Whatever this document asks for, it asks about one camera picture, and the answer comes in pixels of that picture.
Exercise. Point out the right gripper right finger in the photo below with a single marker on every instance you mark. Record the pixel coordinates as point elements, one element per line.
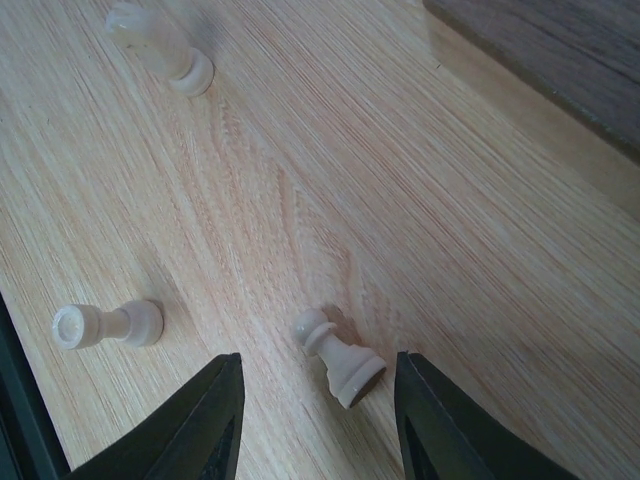
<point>445,434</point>

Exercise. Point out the light chess piece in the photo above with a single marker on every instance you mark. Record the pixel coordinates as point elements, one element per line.
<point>160,47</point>
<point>352,370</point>
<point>137,323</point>

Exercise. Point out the wooden chess board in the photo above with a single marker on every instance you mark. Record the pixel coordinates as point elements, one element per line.
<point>582,55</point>

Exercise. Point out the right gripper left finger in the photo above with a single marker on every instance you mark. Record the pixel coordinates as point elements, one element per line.
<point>194,434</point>

